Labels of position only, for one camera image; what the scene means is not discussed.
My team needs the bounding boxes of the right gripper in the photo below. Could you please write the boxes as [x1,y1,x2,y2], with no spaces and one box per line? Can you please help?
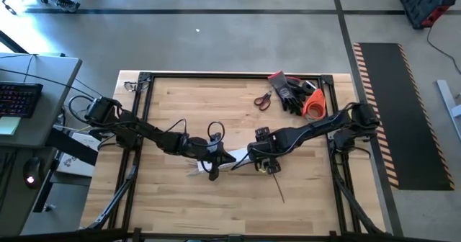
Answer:
[247,140,282,175]

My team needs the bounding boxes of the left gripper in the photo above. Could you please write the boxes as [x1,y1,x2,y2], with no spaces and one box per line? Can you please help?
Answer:
[196,137,237,182]

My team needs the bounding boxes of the white duct cover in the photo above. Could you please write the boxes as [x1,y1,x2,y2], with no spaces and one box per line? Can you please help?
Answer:
[197,147,250,172]

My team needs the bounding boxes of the bundle of thin wires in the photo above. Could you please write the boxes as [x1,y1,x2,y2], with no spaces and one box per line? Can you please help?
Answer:
[272,172,286,205]

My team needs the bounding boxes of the black work glove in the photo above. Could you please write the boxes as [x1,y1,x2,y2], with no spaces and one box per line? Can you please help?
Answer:
[267,71,305,117]
[286,76,307,102]

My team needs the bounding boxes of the orange tape dispenser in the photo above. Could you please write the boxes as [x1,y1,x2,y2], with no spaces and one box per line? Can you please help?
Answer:
[301,88,327,122]

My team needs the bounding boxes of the black tape roll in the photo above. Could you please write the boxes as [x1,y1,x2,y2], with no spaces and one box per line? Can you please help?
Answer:
[300,80,318,96]

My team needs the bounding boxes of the white cardboard box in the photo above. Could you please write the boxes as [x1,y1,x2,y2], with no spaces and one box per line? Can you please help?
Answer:
[56,132,100,178]

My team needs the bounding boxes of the black desk crossbar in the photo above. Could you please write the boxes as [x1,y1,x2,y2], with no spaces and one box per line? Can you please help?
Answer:
[32,127,99,214]

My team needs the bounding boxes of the black mat with orange stripes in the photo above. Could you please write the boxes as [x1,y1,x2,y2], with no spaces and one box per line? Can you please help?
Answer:
[352,42,456,192]

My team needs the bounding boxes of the grey desk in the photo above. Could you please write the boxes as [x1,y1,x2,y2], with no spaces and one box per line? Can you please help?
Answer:
[0,53,83,238]

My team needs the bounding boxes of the black computer mouse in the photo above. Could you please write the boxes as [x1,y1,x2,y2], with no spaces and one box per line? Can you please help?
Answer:
[22,156,44,190]

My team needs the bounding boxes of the black backlit keyboard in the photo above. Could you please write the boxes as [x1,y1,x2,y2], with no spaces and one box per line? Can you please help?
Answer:
[0,82,44,119]

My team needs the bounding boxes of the pale green note pad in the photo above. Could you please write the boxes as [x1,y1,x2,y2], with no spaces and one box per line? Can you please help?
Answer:
[0,116,22,136]

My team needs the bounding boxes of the black and red tool box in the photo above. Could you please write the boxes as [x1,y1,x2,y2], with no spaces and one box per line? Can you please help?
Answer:
[398,0,457,30]

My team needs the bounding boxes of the black metal bar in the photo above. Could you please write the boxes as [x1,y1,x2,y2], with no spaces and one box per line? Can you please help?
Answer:
[0,30,29,55]

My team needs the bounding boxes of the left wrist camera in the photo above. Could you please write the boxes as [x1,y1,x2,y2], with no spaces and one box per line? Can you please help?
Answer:
[208,133,223,153]

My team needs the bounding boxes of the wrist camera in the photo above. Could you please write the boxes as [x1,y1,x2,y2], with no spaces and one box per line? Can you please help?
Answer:
[208,133,223,153]
[254,126,272,143]

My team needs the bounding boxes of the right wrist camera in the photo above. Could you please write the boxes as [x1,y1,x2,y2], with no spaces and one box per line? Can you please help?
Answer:
[254,126,272,143]

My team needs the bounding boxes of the black left camera cable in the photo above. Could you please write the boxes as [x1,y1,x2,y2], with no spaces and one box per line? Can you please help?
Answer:
[168,117,226,146]

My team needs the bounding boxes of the red-handled scissors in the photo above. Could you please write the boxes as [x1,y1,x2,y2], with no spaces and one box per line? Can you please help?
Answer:
[251,89,273,112]

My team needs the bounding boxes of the black aluminium extrusion frame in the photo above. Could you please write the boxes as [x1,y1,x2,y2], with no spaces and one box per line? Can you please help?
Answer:
[77,71,389,242]

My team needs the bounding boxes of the grey metal rail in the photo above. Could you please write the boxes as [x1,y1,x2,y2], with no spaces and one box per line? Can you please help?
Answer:
[435,79,461,143]

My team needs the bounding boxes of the black desk cable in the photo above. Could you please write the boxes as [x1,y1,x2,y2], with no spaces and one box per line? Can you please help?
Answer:
[0,68,105,104]

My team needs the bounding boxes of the black floor cable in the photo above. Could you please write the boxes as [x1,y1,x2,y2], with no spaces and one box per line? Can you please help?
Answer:
[426,21,461,76]

